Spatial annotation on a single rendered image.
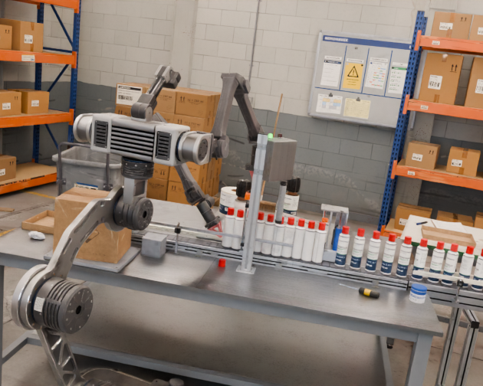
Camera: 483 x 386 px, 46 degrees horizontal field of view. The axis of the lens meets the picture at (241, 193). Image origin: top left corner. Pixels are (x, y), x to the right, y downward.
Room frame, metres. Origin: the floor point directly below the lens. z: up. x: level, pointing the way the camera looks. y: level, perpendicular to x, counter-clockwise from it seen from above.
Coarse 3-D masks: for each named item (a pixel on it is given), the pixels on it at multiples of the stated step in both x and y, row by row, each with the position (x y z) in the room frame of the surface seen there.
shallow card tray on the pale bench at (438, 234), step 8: (424, 232) 3.78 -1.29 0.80; (432, 232) 3.80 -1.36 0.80; (440, 232) 3.82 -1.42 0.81; (448, 232) 3.81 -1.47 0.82; (456, 232) 3.79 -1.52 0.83; (440, 240) 3.60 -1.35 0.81; (448, 240) 3.58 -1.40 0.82; (456, 240) 3.57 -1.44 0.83; (464, 240) 3.68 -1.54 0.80; (472, 240) 3.68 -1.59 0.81
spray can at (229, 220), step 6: (228, 210) 2.73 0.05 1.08; (234, 210) 2.74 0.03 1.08; (228, 216) 2.73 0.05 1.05; (234, 216) 2.74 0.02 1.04; (228, 222) 2.72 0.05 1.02; (228, 228) 2.72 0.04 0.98; (222, 240) 2.73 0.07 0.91; (228, 240) 2.72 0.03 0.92; (222, 246) 2.73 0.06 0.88; (228, 246) 2.72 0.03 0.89
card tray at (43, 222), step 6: (48, 210) 3.02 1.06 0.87; (36, 216) 2.90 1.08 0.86; (42, 216) 2.97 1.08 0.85; (48, 216) 3.02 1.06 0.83; (24, 222) 2.76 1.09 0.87; (30, 222) 2.84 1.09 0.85; (36, 222) 2.89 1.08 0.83; (42, 222) 2.90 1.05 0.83; (48, 222) 2.91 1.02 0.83; (24, 228) 2.76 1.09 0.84; (30, 228) 2.76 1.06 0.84; (36, 228) 2.75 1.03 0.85; (42, 228) 2.75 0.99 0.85; (48, 228) 2.74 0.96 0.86
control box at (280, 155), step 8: (272, 144) 2.54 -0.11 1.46; (280, 144) 2.57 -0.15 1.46; (288, 144) 2.61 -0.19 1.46; (296, 144) 2.65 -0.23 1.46; (272, 152) 2.54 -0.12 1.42; (280, 152) 2.57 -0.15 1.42; (288, 152) 2.62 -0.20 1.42; (264, 160) 2.56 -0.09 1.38; (272, 160) 2.54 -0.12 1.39; (280, 160) 2.58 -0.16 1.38; (288, 160) 2.62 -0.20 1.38; (264, 168) 2.56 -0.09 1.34; (272, 168) 2.54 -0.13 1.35; (280, 168) 2.58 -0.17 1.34; (288, 168) 2.63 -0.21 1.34; (264, 176) 2.55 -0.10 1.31; (272, 176) 2.55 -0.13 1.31; (280, 176) 2.59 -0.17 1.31; (288, 176) 2.63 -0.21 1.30
